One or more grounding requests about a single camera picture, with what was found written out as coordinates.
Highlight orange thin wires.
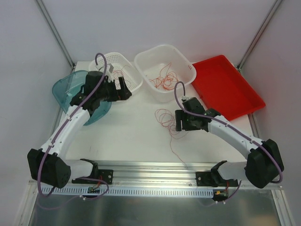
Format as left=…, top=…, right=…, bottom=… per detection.
left=154, top=108, right=190, bottom=169

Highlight red wire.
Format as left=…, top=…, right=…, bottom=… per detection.
left=110, top=63, right=136, bottom=88

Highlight orange wire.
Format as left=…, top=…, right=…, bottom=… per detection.
left=145, top=61, right=179, bottom=91

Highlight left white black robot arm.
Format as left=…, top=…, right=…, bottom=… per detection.
left=27, top=71, right=132, bottom=188

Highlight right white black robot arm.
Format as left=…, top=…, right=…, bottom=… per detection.
left=175, top=96, right=284, bottom=188

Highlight white perforated plastic basket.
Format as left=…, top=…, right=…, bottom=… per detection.
left=88, top=52, right=144, bottom=95

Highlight white plastic tub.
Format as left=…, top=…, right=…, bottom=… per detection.
left=134, top=44, right=197, bottom=103

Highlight teal transparent plastic tub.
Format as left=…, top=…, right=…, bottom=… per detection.
left=52, top=70, right=111, bottom=126

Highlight red plastic tray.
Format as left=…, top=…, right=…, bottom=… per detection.
left=192, top=55, right=266, bottom=121

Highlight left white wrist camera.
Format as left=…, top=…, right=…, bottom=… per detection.
left=97, top=64, right=114, bottom=81

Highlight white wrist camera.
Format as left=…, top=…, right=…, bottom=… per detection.
left=181, top=95, right=190, bottom=102
left=97, top=64, right=114, bottom=81

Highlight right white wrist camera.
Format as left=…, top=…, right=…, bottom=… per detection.
left=181, top=95, right=190, bottom=102

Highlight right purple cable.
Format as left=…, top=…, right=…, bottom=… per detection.
left=174, top=81, right=284, bottom=184

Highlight purple cable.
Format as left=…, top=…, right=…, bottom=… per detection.
left=37, top=53, right=108, bottom=197
left=174, top=81, right=284, bottom=184

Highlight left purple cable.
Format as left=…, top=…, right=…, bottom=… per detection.
left=37, top=53, right=108, bottom=197

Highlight aluminium mounting rail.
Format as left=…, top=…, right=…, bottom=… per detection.
left=29, top=160, right=247, bottom=186

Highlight white slotted cable duct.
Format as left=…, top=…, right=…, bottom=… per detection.
left=52, top=186, right=214, bottom=199

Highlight left aluminium frame post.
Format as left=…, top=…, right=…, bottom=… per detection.
left=34, top=0, right=75, bottom=69

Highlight aluminium frame post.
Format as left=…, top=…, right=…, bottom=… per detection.
left=237, top=0, right=284, bottom=72
left=34, top=0, right=75, bottom=69

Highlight right aluminium frame post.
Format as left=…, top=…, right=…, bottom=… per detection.
left=237, top=0, right=284, bottom=72

